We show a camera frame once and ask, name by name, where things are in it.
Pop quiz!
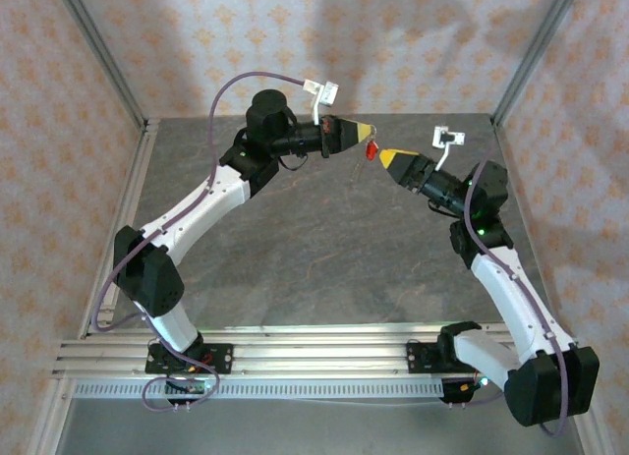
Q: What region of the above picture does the aluminium lower frame bar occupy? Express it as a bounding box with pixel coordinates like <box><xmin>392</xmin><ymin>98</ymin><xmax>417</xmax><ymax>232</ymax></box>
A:
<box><xmin>27</xmin><ymin>375</ymin><xmax>75</xmax><ymax>455</ymax></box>
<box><xmin>582</xmin><ymin>405</ymin><xmax>615</xmax><ymax>455</ymax></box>

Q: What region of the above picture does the aluminium table side rail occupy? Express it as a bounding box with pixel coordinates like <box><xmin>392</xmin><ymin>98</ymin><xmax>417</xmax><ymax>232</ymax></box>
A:
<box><xmin>78</xmin><ymin>118</ymin><xmax>161</xmax><ymax>338</ymax></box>
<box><xmin>490</xmin><ymin>115</ymin><xmax>564</xmax><ymax>338</ymax></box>

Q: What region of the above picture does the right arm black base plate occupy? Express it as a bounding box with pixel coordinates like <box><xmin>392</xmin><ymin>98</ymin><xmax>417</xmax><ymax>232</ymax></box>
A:
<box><xmin>406</xmin><ymin>341</ymin><xmax>448</xmax><ymax>376</ymax></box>

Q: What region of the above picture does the aluminium mounting rail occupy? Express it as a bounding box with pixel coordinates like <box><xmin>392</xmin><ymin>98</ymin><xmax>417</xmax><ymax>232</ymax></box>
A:
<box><xmin>51</xmin><ymin>326</ymin><xmax>590</xmax><ymax>378</ymax></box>

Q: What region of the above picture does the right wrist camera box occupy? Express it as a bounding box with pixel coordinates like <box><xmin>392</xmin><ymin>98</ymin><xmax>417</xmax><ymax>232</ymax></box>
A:
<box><xmin>430</xmin><ymin>125</ymin><xmax>467</xmax><ymax>174</ymax></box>

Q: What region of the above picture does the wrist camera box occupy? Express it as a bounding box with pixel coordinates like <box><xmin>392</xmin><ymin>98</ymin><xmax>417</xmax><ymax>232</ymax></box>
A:
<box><xmin>430</xmin><ymin>125</ymin><xmax>467</xmax><ymax>174</ymax></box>
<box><xmin>303</xmin><ymin>80</ymin><xmax>341</xmax><ymax>127</ymax></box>

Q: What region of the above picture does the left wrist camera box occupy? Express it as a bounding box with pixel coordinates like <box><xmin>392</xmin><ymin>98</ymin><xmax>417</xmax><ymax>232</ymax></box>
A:
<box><xmin>303</xmin><ymin>80</ymin><xmax>341</xmax><ymax>127</ymax></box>

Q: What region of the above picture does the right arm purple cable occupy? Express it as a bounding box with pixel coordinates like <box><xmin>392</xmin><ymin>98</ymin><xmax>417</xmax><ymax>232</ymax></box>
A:
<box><xmin>461</xmin><ymin>140</ymin><xmax>571</xmax><ymax>437</ymax></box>

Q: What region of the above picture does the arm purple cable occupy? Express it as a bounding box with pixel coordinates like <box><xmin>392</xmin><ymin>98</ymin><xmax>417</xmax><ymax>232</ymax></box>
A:
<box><xmin>90</xmin><ymin>71</ymin><xmax>309</xmax><ymax>413</ymax></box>
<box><xmin>461</xmin><ymin>140</ymin><xmax>571</xmax><ymax>437</ymax></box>

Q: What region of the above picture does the white slotted cable duct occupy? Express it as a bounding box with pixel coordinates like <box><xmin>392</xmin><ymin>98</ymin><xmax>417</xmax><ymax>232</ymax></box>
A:
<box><xmin>73</xmin><ymin>378</ymin><xmax>446</xmax><ymax>400</ymax></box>

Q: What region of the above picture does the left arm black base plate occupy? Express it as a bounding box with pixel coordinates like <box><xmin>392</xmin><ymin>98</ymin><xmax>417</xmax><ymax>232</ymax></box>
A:
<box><xmin>145</xmin><ymin>344</ymin><xmax>234</xmax><ymax>376</ymax></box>

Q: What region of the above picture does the aluminium frame post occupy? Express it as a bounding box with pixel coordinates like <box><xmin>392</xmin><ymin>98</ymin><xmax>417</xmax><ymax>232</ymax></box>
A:
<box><xmin>52</xmin><ymin>0</ymin><xmax>148</xmax><ymax>127</ymax></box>
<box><xmin>490</xmin><ymin>0</ymin><xmax>586</xmax><ymax>127</ymax></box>

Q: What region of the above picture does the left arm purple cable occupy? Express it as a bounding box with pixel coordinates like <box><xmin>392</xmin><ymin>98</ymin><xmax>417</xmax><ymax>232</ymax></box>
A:
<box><xmin>90</xmin><ymin>71</ymin><xmax>309</xmax><ymax>413</ymax></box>

